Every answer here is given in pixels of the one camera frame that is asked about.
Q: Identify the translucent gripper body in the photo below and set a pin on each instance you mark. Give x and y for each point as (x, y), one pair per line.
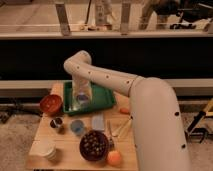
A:
(82, 87)

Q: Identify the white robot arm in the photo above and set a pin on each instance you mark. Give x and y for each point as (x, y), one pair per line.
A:
(157, 125)

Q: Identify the grey rectangular sponge block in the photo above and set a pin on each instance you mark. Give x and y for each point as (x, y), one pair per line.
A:
(98, 122)

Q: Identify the blue plastic cup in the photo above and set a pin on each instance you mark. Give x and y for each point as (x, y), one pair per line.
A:
(77, 127)

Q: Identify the small metal cup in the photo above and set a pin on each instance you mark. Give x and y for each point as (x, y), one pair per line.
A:
(57, 124)

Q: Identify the green plastic tray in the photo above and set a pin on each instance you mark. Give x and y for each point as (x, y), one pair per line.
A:
(103, 98)

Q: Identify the red bowl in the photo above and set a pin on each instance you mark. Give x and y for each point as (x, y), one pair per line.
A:
(50, 104)

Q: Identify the small orange carrot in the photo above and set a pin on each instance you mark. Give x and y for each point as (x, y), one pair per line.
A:
(124, 111)

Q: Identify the wooden spoon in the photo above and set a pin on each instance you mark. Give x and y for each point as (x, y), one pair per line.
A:
(117, 131)

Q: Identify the dark bowl with beans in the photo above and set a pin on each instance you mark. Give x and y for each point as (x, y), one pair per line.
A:
(94, 146)

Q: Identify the wooden spatula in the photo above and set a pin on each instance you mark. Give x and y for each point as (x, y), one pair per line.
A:
(125, 130)

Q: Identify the orange ball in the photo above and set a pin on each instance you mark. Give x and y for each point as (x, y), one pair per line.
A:
(114, 158)

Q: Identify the yellow black stand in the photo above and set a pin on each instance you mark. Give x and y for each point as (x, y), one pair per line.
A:
(199, 128)

